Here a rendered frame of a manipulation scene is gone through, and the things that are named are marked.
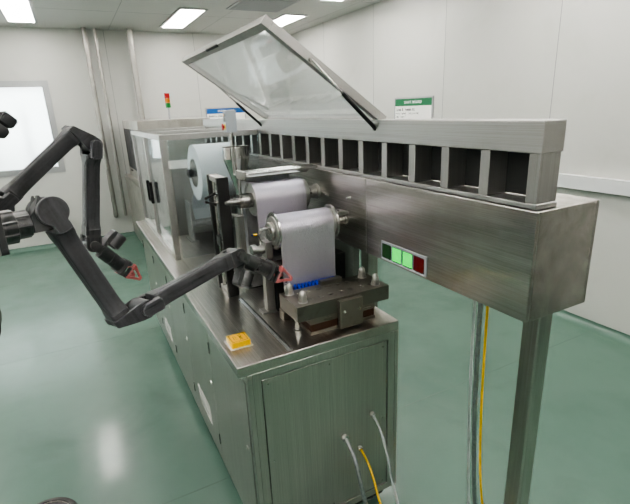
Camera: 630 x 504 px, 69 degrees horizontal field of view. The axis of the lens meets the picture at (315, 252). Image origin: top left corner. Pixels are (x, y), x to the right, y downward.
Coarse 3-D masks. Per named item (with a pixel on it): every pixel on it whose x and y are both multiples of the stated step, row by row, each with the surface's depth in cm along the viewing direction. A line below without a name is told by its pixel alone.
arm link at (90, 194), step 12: (96, 144) 167; (84, 156) 169; (96, 156) 168; (84, 168) 170; (96, 168) 172; (84, 180) 171; (96, 180) 173; (84, 192) 172; (96, 192) 174; (84, 204) 173; (96, 204) 175; (84, 216) 174; (96, 216) 176; (84, 228) 175; (96, 228) 176; (84, 240) 177; (96, 240) 177
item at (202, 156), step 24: (168, 144) 244; (192, 144) 250; (216, 144) 256; (240, 144) 262; (144, 168) 319; (192, 168) 253; (216, 168) 259; (144, 192) 342; (192, 192) 256; (168, 216) 264; (192, 216) 259; (168, 240) 280; (192, 240) 263
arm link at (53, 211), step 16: (48, 208) 115; (64, 208) 118; (48, 224) 115; (64, 224) 118; (64, 240) 121; (80, 240) 124; (64, 256) 124; (80, 256) 124; (80, 272) 125; (96, 272) 127; (96, 288) 128; (112, 288) 131; (112, 304) 131; (128, 304) 140; (112, 320) 131; (128, 320) 133; (144, 320) 137
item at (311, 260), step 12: (312, 240) 180; (324, 240) 183; (288, 252) 176; (300, 252) 179; (312, 252) 181; (324, 252) 184; (288, 264) 178; (300, 264) 180; (312, 264) 183; (324, 264) 186; (288, 276) 179; (300, 276) 182; (312, 276) 184; (324, 276) 187
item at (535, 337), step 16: (368, 256) 212; (368, 272) 214; (544, 320) 135; (528, 336) 139; (544, 336) 137; (528, 352) 140; (544, 352) 139; (528, 368) 141; (544, 368) 142; (528, 384) 142; (528, 400) 143; (528, 416) 144; (512, 432) 151; (528, 432) 146; (512, 448) 153; (528, 448) 149; (512, 464) 154; (528, 464) 151; (512, 480) 155; (528, 480) 154; (512, 496) 157; (528, 496) 157
